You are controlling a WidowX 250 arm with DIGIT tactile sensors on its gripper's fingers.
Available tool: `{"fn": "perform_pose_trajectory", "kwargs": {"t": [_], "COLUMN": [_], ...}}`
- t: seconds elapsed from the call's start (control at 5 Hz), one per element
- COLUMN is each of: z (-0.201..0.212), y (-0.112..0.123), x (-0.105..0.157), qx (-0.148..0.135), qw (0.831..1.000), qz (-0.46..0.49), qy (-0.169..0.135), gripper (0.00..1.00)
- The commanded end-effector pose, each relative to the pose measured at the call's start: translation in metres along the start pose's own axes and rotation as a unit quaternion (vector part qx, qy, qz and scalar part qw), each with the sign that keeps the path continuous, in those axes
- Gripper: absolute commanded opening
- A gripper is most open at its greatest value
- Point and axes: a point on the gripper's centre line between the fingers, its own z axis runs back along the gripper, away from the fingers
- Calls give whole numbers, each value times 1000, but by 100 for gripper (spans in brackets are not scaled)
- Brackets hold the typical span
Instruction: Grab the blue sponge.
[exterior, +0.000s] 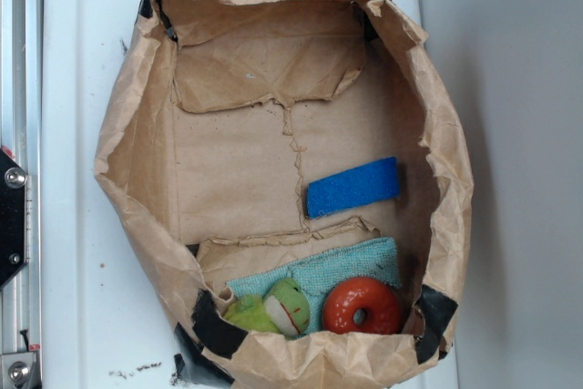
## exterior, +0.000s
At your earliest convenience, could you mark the blue sponge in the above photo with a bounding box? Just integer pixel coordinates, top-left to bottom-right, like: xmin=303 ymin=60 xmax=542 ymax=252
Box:
xmin=306 ymin=157 xmax=400 ymax=219

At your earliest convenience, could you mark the green plush frog toy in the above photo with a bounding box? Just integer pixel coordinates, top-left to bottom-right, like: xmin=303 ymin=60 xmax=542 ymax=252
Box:
xmin=223 ymin=278 xmax=311 ymax=339

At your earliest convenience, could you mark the brown paper bag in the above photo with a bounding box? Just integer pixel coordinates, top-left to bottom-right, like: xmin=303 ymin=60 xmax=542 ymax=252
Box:
xmin=94 ymin=0 xmax=474 ymax=388

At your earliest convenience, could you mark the red plastic ring toy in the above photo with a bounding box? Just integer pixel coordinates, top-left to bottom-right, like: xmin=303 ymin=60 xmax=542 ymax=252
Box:
xmin=322 ymin=277 xmax=402 ymax=335

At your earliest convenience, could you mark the teal microfiber cloth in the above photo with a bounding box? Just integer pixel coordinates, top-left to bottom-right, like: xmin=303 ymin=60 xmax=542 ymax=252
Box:
xmin=227 ymin=237 xmax=402 ymax=334

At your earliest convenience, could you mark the aluminium frame rail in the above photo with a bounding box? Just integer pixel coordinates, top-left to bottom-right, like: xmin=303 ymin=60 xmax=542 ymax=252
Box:
xmin=1 ymin=0 xmax=43 ymax=388

